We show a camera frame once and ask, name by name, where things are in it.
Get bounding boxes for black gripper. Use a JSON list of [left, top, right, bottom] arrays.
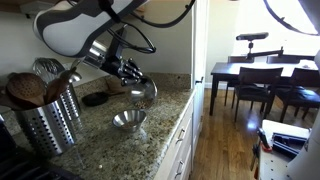
[[100, 54, 144, 87]]

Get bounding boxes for silver bowl holding food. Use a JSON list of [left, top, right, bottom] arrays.
[[129, 75, 158, 109]]

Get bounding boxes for brown food pieces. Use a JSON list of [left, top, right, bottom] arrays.
[[121, 99, 153, 130]]

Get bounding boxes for empty silver bowl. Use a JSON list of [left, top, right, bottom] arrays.
[[112, 109, 148, 133]]

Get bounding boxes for black cast iron skillet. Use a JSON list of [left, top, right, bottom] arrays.
[[81, 91, 126, 108]]

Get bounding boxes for metal spoon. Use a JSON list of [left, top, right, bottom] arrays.
[[70, 58, 83, 72]]

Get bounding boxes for steel ladle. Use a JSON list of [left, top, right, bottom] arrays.
[[66, 70, 83, 84]]

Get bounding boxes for small perforated steel utensil holder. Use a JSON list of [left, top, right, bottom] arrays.
[[59, 83, 83, 122]]

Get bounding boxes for white tall cabinet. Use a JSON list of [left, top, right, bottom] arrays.
[[190, 0, 209, 158]]

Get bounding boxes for kitchen base cabinet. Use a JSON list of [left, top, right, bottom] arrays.
[[153, 89, 196, 180]]

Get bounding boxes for dark wooden dining table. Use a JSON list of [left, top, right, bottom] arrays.
[[209, 59, 320, 117]]

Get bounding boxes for large perforated steel utensil holder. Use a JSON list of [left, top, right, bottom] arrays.
[[14, 99, 78, 158]]

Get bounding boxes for wooden slotted spoon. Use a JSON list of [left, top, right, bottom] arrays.
[[5, 72, 48, 109]]

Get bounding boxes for dark dining chair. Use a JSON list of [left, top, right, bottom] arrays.
[[266, 54, 301, 64], [223, 55, 256, 107], [275, 67, 320, 124], [232, 66, 284, 123]]

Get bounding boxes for black red clamp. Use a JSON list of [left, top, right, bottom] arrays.
[[250, 128, 273, 180]]

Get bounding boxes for stainless gas stove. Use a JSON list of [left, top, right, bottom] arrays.
[[0, 114, 84, 180]]

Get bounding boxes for black tool case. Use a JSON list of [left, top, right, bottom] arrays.
[[271, 132, 308, 158]]

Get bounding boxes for robot cart table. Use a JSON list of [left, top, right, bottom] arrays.
[[258, 119, 313, 180]]

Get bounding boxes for white paper sheet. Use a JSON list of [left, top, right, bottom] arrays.
[[299, 59, 320, 71]]

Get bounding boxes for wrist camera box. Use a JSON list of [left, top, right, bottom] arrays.
[[109, 28, 128, 61]]

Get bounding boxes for metal drawer handle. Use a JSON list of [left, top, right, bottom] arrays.
[[175, 128, 186, 145], [174, 159, 185, 179]]

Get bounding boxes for black stereo camera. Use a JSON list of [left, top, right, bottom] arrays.
[[235, 31, 270, 42]]

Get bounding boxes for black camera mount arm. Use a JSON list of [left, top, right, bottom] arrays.
[[245, 40, 285, 63]]

